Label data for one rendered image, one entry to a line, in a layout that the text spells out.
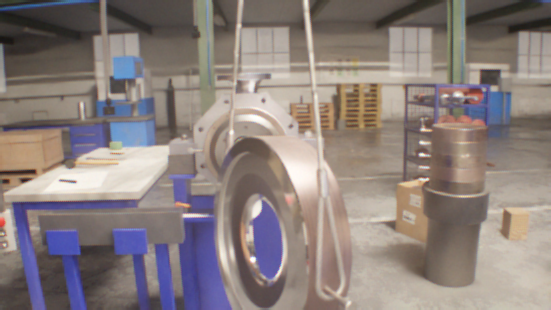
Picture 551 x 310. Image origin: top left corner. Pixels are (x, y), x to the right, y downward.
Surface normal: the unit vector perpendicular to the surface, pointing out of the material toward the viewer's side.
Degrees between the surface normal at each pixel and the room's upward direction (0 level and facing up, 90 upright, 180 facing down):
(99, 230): 90
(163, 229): 90
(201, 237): 90
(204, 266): 90
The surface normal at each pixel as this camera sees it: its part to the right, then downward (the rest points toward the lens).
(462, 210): -0.27, 0.18
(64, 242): 0.07, 0.18
